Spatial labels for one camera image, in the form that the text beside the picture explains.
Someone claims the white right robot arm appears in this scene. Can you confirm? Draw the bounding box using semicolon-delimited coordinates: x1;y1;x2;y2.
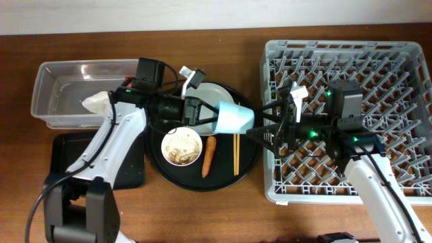
246;79;431;242

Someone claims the round black serving tray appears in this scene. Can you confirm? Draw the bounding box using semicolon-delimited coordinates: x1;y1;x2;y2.
144;124;261;192

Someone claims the wooden chopstick right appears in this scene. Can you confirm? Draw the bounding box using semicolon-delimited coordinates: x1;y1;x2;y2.
235;134;240;176

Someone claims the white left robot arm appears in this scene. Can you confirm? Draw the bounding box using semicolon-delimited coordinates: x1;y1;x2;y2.
37;57;219;242

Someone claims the grey round plate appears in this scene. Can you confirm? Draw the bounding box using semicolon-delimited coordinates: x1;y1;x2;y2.
186;82;234;136

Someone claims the wooden chopstick left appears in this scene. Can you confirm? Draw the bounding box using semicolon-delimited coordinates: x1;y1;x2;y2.
233;134;237;176

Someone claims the white bowl with food scraps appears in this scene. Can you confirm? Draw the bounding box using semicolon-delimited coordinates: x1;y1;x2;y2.
161;127;203;167

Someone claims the orange carrot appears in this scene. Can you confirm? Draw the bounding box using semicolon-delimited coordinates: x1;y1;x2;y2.
202;136;217;178

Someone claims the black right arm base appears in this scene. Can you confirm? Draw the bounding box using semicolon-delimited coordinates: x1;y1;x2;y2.
317;232;358;243

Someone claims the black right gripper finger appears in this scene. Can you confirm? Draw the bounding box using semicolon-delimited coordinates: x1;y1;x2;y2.
246;124;280;151
258;101;286;122

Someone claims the black rectangular tray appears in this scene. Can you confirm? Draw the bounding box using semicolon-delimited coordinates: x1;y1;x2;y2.
50;130;145;190

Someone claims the light blue plastic cup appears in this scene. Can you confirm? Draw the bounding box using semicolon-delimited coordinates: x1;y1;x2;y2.
212;101;254;134

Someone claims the grey dishwasher rack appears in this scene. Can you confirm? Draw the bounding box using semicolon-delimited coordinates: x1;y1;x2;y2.
259;40;431;206

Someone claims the clear plastic waste bin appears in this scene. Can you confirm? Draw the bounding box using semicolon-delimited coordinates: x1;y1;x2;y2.
30;59;138;129

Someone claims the white paper napkin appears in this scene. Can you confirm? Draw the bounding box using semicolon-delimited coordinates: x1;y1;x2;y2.
82;91;111;116

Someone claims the wooden chopstick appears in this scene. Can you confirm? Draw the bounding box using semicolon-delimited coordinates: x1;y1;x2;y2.
233;134;237;176
235;134;240;176

